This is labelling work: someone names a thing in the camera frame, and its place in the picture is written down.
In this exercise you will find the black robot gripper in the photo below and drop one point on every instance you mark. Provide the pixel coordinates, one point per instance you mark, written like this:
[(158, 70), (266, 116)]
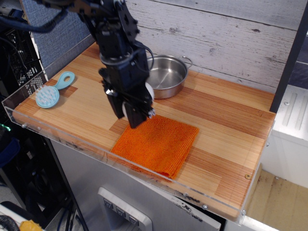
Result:
[(124, 80)]

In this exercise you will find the white plush egg black band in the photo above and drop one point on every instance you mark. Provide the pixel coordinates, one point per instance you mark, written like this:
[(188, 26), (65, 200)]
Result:
[(151, 92)]

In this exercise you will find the small stainless steel pot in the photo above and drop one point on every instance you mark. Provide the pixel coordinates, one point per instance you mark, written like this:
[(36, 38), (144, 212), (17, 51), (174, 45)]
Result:
[(168, 74)]

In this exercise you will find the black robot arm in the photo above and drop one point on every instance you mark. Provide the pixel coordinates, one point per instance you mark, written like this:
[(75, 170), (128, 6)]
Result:
[(109, 22)]

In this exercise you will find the orange folded towel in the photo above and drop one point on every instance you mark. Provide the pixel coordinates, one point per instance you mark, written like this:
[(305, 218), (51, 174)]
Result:
[(160, 144)]

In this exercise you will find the light blue scalp brush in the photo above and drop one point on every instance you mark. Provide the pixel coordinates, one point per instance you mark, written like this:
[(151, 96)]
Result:
[(48, 96)]

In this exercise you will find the silver cabinet with dispenser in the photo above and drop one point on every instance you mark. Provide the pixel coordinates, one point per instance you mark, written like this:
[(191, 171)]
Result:
[(85, 175)]

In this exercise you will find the blue fabric divider panel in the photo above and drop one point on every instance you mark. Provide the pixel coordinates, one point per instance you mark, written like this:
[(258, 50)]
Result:
[(71, 36)]

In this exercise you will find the black perforated crate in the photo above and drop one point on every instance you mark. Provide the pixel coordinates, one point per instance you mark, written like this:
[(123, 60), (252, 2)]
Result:
[(19, 63)]

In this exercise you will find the clear acrylic table guard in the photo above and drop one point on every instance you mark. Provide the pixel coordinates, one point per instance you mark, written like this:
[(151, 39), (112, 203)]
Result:
[(234, 122)]

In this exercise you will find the white ribbed side unit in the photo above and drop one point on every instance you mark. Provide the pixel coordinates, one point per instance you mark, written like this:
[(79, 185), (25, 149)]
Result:
[(286, 152)]

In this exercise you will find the dark grey right post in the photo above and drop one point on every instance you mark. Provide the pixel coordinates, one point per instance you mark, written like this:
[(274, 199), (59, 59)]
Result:
[(291, 61)]

